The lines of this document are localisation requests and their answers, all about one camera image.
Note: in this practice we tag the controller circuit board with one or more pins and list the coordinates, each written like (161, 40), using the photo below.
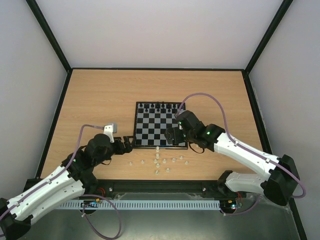
(232, 204)
(91, 203)

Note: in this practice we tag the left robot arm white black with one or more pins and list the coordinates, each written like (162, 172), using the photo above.
(72, 179)

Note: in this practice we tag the right controller circuit board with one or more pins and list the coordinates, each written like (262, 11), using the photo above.
(232, 204)

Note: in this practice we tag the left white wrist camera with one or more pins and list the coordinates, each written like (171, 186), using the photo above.
(109, 130)

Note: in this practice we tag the left controller circuit board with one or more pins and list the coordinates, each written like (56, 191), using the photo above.
(91, 203)

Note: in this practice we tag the light blue slotted cable duct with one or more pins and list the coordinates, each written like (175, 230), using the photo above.
(207, 205)

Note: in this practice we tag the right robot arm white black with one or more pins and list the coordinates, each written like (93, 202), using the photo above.
(274, 177)

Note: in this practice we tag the clear plastic sheet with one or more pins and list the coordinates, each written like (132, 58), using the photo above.
(256, 219)

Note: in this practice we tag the black aluminium frame rail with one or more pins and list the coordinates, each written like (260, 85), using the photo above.
(160, 186)

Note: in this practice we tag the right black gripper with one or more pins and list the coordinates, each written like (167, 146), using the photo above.
(176, 135)

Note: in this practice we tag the black and silver chessboard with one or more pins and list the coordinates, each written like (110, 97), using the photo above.
(149, 128)

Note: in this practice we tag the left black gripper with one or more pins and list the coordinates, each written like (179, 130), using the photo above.
(128, 148)

